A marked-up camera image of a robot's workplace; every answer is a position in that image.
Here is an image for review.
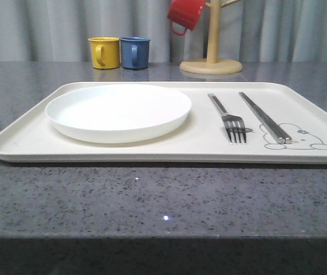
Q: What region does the white round plate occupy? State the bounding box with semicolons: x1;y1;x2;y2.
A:
45;84;192;144

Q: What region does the silver metal fork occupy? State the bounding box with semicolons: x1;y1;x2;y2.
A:
207;93;247;144

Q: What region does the silver chopstick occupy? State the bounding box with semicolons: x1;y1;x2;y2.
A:
238;92;286;144
240;91;293;144

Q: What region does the beige rabbit serving tray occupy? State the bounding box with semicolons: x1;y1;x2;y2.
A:
0;82;327;164

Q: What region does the wooden mug tree stand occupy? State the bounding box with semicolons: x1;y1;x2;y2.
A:
180;1;243;74

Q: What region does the blue mug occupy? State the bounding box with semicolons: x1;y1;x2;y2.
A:
120;37;151;69

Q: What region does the yellow mug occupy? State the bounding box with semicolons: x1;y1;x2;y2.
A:
88;37;120;69

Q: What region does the red mug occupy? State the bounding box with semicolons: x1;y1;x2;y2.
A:
167;0;206;36

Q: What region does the grey pleated curtain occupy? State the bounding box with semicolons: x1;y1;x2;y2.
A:
0;1;327;62

